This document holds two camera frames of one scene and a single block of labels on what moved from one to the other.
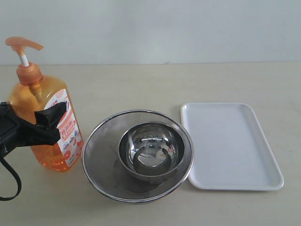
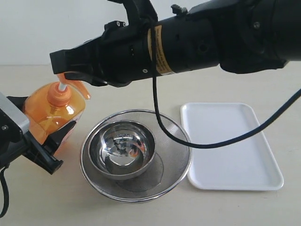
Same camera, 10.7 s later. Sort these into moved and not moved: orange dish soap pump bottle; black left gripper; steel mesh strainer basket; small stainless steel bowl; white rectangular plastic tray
Moved: small stainless steel bowl; black left gripper; orange dish soap pump bottle
Not moved: white rectangular plastic tray; steel mesh strainer basket
